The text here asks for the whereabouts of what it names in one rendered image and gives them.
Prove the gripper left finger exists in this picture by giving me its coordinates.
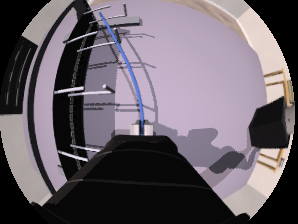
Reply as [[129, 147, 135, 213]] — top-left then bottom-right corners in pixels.
[[130, 119, 141, 135]]

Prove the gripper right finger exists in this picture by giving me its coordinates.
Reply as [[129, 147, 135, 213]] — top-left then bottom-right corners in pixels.
[[143, 120, 154, 136]]

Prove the black patch panel rack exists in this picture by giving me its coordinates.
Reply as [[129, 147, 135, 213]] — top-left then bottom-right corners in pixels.
[[26, 0, 140, 196]]

